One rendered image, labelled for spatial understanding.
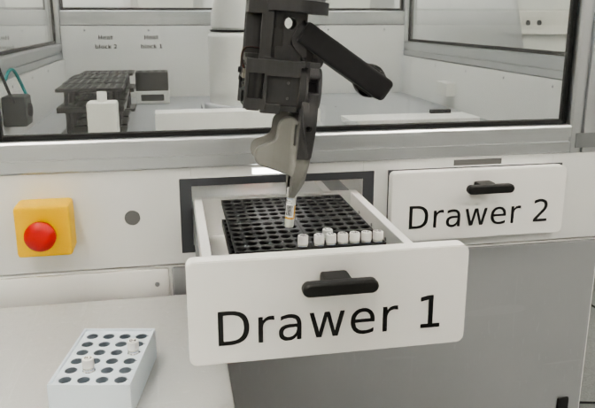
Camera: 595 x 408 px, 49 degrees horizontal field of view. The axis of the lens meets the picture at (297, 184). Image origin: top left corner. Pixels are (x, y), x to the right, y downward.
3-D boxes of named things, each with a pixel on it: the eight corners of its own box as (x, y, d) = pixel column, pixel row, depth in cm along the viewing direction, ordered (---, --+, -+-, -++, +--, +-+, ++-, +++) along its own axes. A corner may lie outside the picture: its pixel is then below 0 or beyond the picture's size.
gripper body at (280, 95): (236, 105, 75) (244, -4, 72) (310, 111, 76) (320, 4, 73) (243, 115, 67) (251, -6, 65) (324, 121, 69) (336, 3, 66)
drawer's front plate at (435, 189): (560, 232, 107) (567, 165, 104) (390, 242, 101) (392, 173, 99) (554, 228, 108) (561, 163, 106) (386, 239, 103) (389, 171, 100)
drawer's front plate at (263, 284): (463, 341, 70) (469, 244, 68) (189, 367, 65) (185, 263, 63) (456, 334, 72) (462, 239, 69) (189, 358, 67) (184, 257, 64)
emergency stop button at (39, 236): (56, 252, 87) (53, 223, 86) (24, 254, 86) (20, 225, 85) (59, 244, 89) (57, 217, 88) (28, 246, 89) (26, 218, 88)
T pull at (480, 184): (514, 193, 99) (515, 184, 99) (468, 195, 98) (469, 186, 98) (503, 187, 103) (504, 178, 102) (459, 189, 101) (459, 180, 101)
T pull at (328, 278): (379, 293, 63) (380, 280, 63) (303, 299, 62) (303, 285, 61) (368, 279, 67) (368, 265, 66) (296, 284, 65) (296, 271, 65)
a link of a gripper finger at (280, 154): (249, 195, 73) (255, 111, 71) (301, 197, 74) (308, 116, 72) (251, 201, 70) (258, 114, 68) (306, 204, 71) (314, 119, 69)
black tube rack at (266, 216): (384, 293, 78) (386, 242, 77) (236, 304, 75) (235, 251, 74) (338, 234, 99) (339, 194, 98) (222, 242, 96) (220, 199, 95)
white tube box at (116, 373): (132, 418, 67) (129, 384, 66) (50, 418, 67) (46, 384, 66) (157, 357, 79) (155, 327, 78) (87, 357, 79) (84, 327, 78)
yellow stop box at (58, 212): (72, 257, 89) (67, 206, 88) (16, 260, 88) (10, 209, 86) (77, 244, 94) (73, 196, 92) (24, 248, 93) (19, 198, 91)
